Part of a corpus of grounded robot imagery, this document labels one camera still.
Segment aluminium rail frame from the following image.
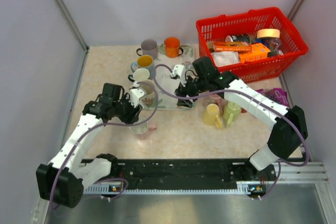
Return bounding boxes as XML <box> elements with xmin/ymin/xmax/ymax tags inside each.
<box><xmin>36</xmin><ymin>155</ymin><xmax>328</xmax><ymax>209</ymax></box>

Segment orange rectangular box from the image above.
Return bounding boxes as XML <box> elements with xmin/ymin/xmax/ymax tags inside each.
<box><xmin>213</xmin><ymin>41</ymin><xmax>252</xmax><ymax>52</ymax></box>

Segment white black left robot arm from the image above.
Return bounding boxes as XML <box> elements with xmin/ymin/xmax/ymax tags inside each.
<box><xmin>36</xmin><ymin>83</ymin><xmax>146</xmax><ymax>208</ymax></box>

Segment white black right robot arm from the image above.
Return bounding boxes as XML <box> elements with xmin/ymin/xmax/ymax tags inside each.
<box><xmin>170</xmin><ymin>57</ymin><xmax>308</xmax><ymax>180</ymax></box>

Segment clear plastic bottle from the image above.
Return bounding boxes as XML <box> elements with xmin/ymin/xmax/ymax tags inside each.
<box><xmin>264</xmin><ymin>38</ymin><xmax>284</xmax><ymax>58</ymax></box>

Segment yellow mug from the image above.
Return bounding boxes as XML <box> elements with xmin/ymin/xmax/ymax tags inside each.
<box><xmin>203</xmin><ymin>104</ymin><xmax>223</xmax><ymax>129</ymax></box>

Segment cream floral mug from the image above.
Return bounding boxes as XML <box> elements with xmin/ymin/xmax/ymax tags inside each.
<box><xmin>140</xmin><ymin>80</ymin><xmax>156</xmax><ymax>107</ymax></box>

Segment red plastic basket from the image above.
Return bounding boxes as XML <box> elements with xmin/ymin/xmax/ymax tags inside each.
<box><xmin>196</xmin><ymin>7</ymin><xmax>308</xmax><ymax>82</ymax></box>

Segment orange snack box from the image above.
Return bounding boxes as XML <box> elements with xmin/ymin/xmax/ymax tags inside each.
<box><xmin>239</xmin><ymin>43</ymin><xmax>270</xmax><ymax>63</ymax></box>

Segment floral white serving tray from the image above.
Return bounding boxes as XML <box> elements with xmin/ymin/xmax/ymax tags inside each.
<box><xmin>154</xmin><ymin>44</ymin><xmax>196</xmax><ymax>111</ymax></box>

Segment masking tape roll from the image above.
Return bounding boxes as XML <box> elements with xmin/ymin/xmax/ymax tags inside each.
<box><xmin>256</xmin><ymin>28</ymin><xmax>280</xmax><ymax>39</ymax></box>

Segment dark green mug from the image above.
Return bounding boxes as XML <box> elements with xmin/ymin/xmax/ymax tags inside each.
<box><xmin>128</xmin><ymin>68</ymin><xmax>150</xmax><ymax>82</ymax></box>

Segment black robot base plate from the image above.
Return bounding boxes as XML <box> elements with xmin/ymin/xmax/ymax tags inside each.
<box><xmin>89</xmin><ymin>158</ymin><xmax>278</xmax><ymax>190</ymax></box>

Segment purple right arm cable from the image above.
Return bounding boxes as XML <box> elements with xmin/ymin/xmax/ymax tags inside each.
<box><xmin>153</xmin><ymin>64</ymin><xmax>310</xmax><ymax>200</ymax></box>

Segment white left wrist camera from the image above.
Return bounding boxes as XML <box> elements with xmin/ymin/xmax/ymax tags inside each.
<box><xmin>129</xmin><ymin>82</ymin><xmax>146</xmax><ymax>108</ymax></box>

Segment black printed can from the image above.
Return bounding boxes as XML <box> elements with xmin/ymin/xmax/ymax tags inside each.
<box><xmin>225</xmin><ymin>34</ymin><xmax>251</xmax><ymax>44</ymax></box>

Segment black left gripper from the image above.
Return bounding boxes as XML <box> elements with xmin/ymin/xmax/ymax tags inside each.
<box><xmin>112</xmin><ymin>92</ymin><xmax>142</xmax><ymax>126</ymax></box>

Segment lilac purple mug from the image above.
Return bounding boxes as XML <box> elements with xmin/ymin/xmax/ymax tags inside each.
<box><xmin>136</xmin><ymin>39</ymin><xmax>158</xmax><ymax>60</ymax></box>

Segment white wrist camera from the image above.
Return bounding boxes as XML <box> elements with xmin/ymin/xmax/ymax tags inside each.
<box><xmin>170</xmin><ymin>65</ymin><xmax>187</xmax><ymax>86</ymax></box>
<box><xmin>129</xmin><ymin>82</ymin><xmax>146</xmax><ymax>108</ymax></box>

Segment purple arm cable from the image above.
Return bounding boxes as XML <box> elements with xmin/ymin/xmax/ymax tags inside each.
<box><xmin>48</xmin><ymin>81</ymin><xmax>160</xmax><ymax>210</ymax></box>
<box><xmin>153</xmin><ymin>64</ymin><xmax>310</xmax><ymax>200</ymax></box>

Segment orange mug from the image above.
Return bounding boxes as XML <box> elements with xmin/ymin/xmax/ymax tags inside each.
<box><xmin>164</xmin><ymin>37</ymin><xmax>184</xmax><ymax>58</ymax></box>

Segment purple snack packet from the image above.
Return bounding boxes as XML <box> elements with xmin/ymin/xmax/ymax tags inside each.
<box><xmin>257</xmin><ymin>88</ymin><xmax>290</xmax><ymax>107</ymax></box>

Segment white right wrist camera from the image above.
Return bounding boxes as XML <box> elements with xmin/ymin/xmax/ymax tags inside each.
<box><xmin>170</xmin><ymin>65</ymin><xmax>187</xmax><ymax>86</ymax></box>

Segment light blue butterfly mug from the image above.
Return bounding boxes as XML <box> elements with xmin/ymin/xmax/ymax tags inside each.
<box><xmin>130</xmin><ymin>55</ymin><xmax>155</xmax><ymax>79</ymax></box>

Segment pink ghost pattern mug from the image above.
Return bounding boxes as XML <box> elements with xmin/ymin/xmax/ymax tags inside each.
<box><xmin>204</xmin><ymin>94</ymin><xmax>225</xmax><ymax>106</ymax></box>

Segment lime green faceted mug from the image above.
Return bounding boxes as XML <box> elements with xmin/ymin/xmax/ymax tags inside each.
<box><xmin>223</xmin><ymin>102</ymin><xmax>241</xmax><ymax>127</ymax></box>

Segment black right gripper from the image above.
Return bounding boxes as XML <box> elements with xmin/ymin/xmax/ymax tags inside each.
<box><xmin>175</xmin><ymin>73</ymin><xmax>208</xmax><ymax>108</ymax></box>

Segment pale pink faceted mug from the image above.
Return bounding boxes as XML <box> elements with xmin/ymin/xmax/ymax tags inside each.
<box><xmin>129</xmin><ymin>122</ymin><xmax>157</xmax><ymax>140</ymax></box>

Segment white plastic bag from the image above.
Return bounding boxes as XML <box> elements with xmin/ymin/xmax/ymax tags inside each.
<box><xmin>211</xmin><ymin>51</ymin><xmax>240</xmax><ymax>67</ymax></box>

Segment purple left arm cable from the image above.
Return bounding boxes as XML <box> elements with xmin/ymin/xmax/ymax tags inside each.
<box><xmin>48</xmin><ymin>81</ymin><xmax>160</xmax><ymax>210</ymax></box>

